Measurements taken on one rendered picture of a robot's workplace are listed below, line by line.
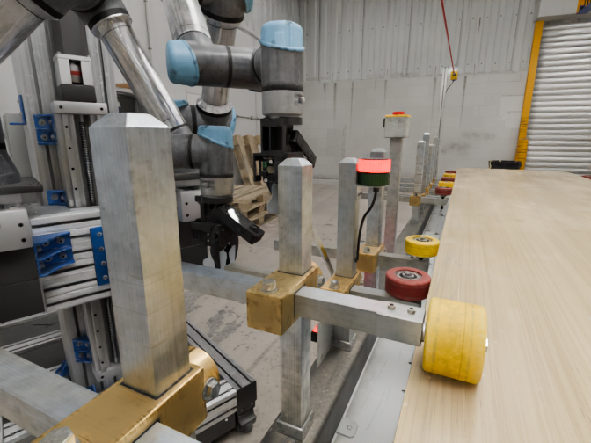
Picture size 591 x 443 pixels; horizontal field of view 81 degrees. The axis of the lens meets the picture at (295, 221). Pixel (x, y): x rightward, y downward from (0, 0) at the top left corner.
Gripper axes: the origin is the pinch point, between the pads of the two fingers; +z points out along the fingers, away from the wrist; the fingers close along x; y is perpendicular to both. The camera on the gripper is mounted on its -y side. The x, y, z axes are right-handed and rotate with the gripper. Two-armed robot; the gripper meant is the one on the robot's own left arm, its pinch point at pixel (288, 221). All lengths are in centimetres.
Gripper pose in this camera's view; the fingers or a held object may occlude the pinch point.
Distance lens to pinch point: 69.6
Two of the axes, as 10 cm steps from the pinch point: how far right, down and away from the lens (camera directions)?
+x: 9.0, 1.0, -4.2
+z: 0.0, 9.7, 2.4
